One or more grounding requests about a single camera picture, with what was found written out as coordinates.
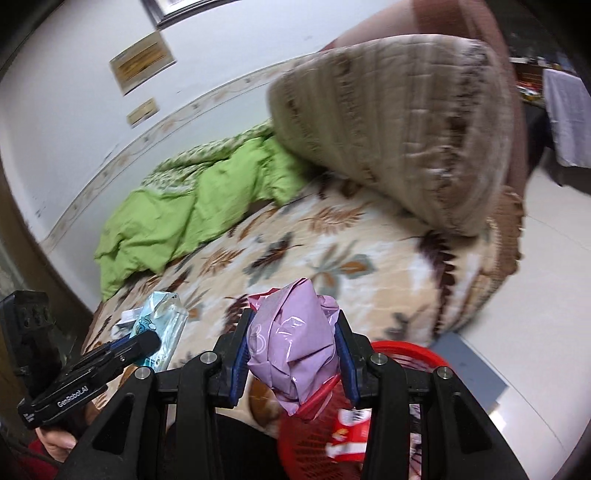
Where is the person's red-sleeved left forearm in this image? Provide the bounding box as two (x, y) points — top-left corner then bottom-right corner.
(23, 440), (60, 480)

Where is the pink plastic bag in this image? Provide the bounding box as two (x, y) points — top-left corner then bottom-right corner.
(247, 278), (343, 419)

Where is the person's left hand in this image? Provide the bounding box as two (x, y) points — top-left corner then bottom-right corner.
(36, 401), (100, 463)

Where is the cluttered shelf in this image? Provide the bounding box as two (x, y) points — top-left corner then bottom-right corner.
(508, 51), (583, 105)

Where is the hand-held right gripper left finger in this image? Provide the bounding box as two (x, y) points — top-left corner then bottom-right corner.
(60, 308), (257, 480)

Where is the red and white snack packet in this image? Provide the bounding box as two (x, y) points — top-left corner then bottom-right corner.
(325, 408), (373, 462)

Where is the brown upholstered headboard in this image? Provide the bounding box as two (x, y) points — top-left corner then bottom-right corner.
(318, 0), (528, 195)

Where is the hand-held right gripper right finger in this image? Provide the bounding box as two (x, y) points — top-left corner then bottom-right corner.
(335, 309), (518, 480)

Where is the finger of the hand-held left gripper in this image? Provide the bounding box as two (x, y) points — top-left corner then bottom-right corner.
(105, 330), (162, 369)

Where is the white cardboard box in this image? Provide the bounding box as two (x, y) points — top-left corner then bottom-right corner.
(111, 308), (142, 334)

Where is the red plastic mesh basket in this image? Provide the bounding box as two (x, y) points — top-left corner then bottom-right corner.
(277, 340), (447, 480)

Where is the white cloth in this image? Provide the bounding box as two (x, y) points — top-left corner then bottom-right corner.
(541, 68), (591, 168)

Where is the grey floor mat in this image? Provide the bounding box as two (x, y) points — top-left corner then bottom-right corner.
(431, 332), (507, 408)

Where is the dark picture frame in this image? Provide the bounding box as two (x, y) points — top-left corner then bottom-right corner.
(141, 0), (219, 31)

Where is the striped floral cushion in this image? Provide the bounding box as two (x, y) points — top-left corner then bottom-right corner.
(268, 36), (519, 238)

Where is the small gold wall plaque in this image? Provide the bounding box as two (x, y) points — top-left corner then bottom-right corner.
(127, 98), (160, 128)

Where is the leaf print blanket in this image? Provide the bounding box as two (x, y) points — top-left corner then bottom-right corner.
(83, 173), (527, 430)

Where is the large gold wall plaque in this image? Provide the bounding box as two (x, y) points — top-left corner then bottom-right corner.
(109, 31), (177, 97)

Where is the teal clear plastic packet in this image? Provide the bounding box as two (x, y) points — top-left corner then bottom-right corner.
(131, 291), (189, 373)

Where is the green quilt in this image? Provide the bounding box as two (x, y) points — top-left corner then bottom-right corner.
(95, 119), (306, 303)

